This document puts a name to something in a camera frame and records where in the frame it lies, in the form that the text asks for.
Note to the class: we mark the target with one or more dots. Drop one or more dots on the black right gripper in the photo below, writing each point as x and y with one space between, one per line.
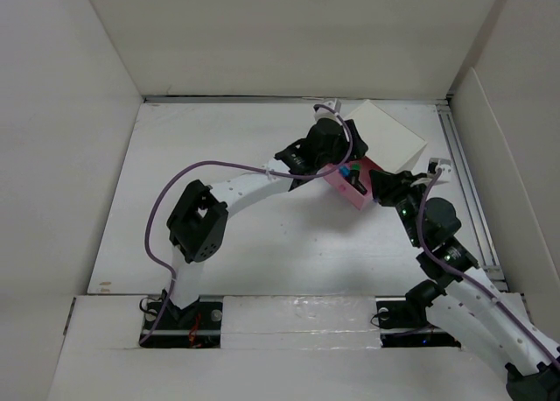
393 185

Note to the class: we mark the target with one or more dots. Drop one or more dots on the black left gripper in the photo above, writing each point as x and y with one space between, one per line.
344 139

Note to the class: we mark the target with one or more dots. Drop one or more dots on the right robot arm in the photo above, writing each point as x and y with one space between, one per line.
458 296

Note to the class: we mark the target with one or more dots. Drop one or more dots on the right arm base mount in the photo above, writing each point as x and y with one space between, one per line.
403 323

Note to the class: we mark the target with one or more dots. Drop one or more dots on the white drawer cabinet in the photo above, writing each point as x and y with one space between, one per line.
391 145

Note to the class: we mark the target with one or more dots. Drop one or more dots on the small black object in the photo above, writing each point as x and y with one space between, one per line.
353 179

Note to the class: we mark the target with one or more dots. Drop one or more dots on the aluminium rail right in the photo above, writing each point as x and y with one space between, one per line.
465 179

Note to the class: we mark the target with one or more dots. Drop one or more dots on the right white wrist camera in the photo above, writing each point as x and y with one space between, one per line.
440 168

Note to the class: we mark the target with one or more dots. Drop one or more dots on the pink drawer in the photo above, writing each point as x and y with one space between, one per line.
336 181

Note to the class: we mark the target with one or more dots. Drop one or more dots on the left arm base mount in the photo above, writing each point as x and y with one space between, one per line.
196 327

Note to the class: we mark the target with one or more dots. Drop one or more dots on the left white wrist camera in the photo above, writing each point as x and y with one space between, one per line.
329 109

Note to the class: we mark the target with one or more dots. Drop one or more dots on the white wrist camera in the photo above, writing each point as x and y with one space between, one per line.
329 109
440 168

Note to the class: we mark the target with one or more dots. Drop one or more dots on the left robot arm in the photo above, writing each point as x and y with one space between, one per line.
198 222

